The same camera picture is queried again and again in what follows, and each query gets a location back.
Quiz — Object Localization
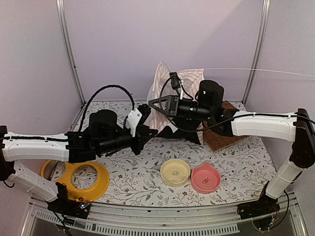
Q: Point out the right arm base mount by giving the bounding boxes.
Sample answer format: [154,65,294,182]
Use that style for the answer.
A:
[237,182,280,219]

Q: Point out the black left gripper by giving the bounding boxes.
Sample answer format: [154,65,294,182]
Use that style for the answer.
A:
[97,127,158,157]

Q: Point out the cream pet bowl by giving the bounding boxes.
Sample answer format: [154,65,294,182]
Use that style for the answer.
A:
[160,159,190,188]

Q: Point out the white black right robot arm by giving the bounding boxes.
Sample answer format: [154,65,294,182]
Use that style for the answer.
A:
[149,80,315,214]

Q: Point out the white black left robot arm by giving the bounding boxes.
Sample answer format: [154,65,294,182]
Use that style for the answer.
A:
[0,109,158,213]

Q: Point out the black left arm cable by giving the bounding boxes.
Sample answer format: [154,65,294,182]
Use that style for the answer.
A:
[78,85,135,133]

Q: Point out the left aluminium frame post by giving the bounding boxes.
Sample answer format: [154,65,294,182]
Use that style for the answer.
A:
[56,0,85,105]

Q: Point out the yellow double bowl holder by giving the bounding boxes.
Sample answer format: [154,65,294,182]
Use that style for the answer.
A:
[52,161,110,202]

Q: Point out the right aluminium frame post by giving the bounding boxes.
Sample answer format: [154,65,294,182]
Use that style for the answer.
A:
[242,0,271,106]

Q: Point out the pink striped pet tent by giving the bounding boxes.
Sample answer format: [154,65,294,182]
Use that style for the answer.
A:
[146,61,204,145]

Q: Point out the aluminium frame post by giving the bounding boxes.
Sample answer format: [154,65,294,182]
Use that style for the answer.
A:
[242,0,271,106]
[56,0,85,105]

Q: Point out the brown woven mat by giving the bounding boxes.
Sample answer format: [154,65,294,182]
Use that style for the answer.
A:
[203,100,251,152]

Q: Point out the aluminium front rail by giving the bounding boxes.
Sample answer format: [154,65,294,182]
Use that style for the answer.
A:
[21,190,307,236]

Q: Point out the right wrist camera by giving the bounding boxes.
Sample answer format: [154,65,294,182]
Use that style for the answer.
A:
[169,72,184,99]

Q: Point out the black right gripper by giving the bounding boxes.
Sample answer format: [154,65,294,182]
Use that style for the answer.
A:
[150,93,214,120]

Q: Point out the white tent pole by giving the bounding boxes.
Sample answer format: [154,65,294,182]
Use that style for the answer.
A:
[204,67,315,78]

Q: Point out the pink pet bowl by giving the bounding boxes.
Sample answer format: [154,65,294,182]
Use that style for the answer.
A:
[191,162,221,194]

